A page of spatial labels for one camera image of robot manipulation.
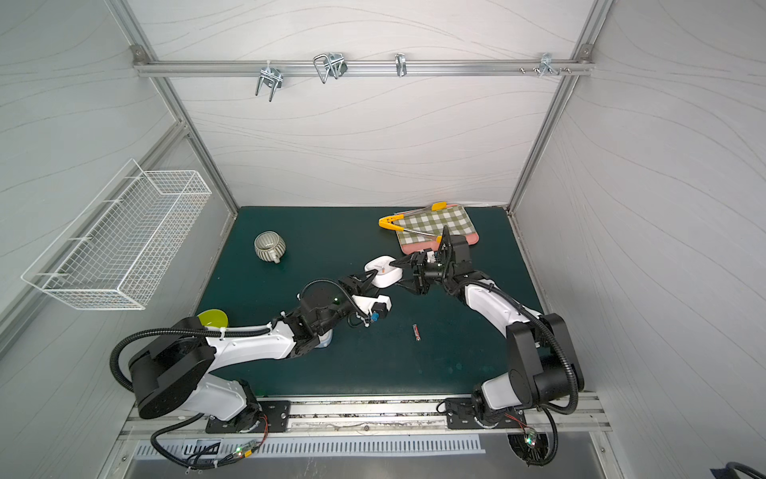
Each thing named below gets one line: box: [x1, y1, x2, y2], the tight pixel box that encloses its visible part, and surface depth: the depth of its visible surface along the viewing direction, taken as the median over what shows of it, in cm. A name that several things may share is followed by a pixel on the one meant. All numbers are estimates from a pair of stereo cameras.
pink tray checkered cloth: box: [392, 203, 480, 256], surface depth 117 cm
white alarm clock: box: [364, 255, 402, 288], surface depth 80 cm
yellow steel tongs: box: [378, 201, 448, 244], surface depth 117 cm
